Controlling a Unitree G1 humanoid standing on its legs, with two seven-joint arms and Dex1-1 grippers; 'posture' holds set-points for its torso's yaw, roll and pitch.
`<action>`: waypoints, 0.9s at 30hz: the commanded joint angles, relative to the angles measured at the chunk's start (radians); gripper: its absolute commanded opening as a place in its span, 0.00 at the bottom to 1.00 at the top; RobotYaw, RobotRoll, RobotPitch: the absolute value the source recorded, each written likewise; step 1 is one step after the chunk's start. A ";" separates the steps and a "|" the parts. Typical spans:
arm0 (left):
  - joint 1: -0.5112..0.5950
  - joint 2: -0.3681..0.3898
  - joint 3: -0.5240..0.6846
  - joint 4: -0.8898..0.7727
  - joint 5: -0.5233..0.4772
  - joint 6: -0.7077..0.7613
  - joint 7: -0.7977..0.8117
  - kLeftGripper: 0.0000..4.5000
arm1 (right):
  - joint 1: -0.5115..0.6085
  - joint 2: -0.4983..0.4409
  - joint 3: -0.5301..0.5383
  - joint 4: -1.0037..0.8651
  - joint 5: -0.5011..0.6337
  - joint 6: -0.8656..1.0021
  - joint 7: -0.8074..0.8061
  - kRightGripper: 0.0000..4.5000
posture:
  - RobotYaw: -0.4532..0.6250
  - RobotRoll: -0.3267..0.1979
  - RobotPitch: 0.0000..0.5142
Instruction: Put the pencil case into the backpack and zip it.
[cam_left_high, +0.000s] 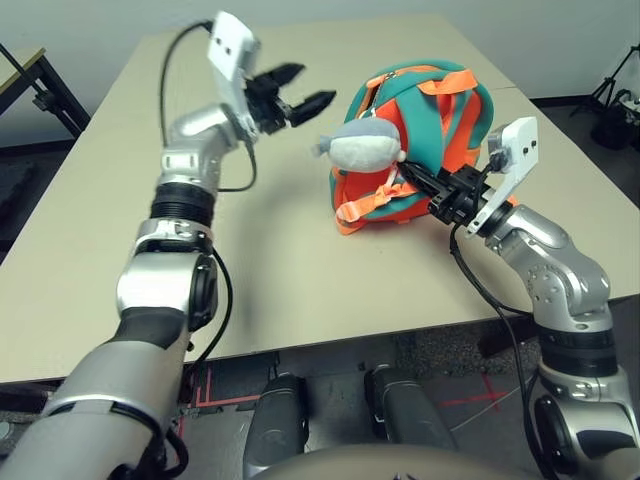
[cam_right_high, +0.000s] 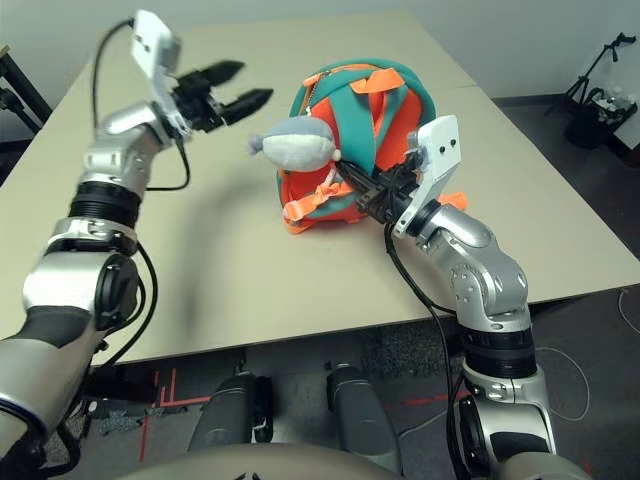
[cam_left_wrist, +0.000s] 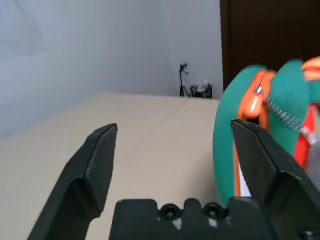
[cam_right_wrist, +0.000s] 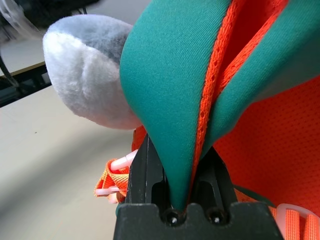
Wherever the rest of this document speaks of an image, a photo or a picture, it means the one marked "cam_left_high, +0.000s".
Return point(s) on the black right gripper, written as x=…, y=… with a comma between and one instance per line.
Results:
x=457, y=197

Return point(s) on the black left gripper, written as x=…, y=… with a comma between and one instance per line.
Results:
x=265, y=107

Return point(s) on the orange and teal backpack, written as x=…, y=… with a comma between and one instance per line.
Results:
x=425, y=115

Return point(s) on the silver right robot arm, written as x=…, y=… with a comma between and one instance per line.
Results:
x=560, y=270

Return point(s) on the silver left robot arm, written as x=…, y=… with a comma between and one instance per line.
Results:
x=165, y=280

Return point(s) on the grey white plush toy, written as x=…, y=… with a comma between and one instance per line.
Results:
x=360, y=150

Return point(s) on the black waste bin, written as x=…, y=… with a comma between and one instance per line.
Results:
x=620, y=125

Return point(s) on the black tripod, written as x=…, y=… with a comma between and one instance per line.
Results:
x=607, y=85

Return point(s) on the red cross floor tape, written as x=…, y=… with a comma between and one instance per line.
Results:
x=475, y=399

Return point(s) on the grey robot right leg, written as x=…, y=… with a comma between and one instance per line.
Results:
x=405, y=410

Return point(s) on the grey robot leg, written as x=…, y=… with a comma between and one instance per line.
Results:
x=405, y=410
x=277, y=420

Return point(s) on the black table clamp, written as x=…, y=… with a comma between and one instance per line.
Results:
x=44, y=100

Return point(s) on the grey robot left leg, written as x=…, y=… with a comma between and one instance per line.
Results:
x=277, y=420

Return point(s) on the thin black pole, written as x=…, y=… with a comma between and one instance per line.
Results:
x=10, y=55

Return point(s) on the grey robot torso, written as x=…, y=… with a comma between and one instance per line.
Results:
x=375, y=465

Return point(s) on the red angled floor tape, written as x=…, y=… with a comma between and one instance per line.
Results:
x=220, y=400

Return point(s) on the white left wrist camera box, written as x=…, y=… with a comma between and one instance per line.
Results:
x=230, y=45

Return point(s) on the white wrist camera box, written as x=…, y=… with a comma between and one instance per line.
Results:
x=520, y=150
x=230, y=45

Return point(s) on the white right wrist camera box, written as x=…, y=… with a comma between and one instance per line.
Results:
x=520, y=150

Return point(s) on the beige side table black frame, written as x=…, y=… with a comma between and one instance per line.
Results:
x=20, y=62

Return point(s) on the black table frame beam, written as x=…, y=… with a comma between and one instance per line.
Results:
x=25, y=395

